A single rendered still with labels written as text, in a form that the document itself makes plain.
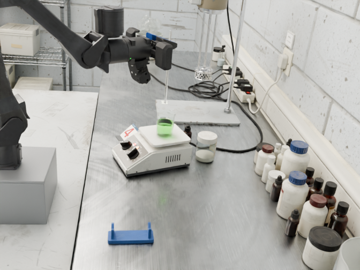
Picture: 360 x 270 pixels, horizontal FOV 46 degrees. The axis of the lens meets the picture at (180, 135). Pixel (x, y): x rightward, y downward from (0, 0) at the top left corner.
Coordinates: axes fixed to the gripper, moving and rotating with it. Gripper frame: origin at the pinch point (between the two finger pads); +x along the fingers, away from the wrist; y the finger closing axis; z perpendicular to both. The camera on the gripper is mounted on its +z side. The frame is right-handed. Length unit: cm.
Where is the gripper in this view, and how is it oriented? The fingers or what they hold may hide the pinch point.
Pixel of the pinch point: (165, 46)
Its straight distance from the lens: 110.7
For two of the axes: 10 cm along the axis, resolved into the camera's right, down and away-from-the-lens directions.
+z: -0.8, 8.9, 4.5
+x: 8.1, -2.0, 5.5
